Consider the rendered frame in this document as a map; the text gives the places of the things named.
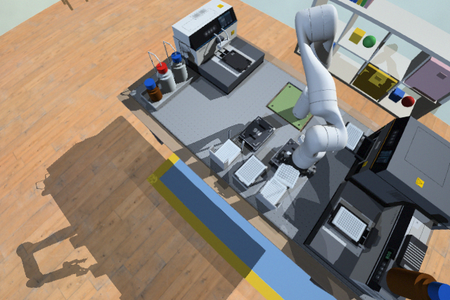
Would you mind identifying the brown bottle body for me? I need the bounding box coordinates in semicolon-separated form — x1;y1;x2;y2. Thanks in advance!
386;267;436;300

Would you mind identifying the red bottle cap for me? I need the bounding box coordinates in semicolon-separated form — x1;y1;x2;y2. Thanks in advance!
156;63;167;73

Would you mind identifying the brown glass bottle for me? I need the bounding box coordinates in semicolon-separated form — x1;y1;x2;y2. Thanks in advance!
146;85;162;102

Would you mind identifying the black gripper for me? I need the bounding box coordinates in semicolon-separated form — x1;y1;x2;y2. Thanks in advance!
276;150;316;178

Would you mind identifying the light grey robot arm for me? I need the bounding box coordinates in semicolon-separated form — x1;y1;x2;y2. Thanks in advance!
292;4;348;169

